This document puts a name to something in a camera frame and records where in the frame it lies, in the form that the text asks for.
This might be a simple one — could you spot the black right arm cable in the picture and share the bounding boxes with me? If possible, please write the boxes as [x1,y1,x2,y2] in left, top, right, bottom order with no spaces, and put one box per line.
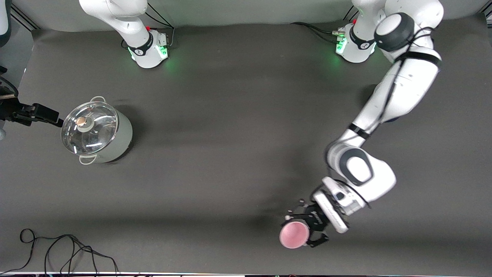
[0,77,19,98]

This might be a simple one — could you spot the black right arm base cables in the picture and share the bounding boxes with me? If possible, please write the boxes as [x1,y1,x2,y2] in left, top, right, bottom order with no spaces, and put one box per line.
[121,2,175,50]

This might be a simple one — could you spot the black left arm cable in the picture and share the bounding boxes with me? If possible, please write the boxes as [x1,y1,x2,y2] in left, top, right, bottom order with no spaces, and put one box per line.
[326,26,437,210]

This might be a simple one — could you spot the white stock pot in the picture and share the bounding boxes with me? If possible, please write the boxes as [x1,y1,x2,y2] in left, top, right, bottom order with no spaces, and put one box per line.
[61,96,133,165]

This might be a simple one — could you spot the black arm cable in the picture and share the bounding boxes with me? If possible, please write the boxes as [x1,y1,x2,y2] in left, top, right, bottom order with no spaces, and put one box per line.
[0,77,19,98]
[326,26,437,210]

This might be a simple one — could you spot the black left arm base cables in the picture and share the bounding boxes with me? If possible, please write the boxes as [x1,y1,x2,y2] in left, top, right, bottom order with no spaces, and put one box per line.
[291,8,360,43]

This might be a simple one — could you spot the dark grey table mat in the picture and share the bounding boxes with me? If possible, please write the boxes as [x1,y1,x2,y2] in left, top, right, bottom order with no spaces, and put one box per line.
[0,13,492,274]

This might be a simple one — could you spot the black arm base cables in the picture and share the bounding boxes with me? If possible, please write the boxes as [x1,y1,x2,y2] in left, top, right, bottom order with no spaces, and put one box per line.
[291,8,360,43]
[121,2,175,50]

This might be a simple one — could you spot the thin black loose cable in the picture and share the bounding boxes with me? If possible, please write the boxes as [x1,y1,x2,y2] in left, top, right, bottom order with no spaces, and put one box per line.
[0,229,120,275]

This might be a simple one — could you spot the glass lid with metal knob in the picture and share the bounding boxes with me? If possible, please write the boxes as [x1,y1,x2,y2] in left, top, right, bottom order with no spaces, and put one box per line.
[61,101,119,155]

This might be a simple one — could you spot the pink plastic cup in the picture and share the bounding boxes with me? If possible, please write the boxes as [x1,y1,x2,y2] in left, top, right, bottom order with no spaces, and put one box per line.
[279,220,310,249]

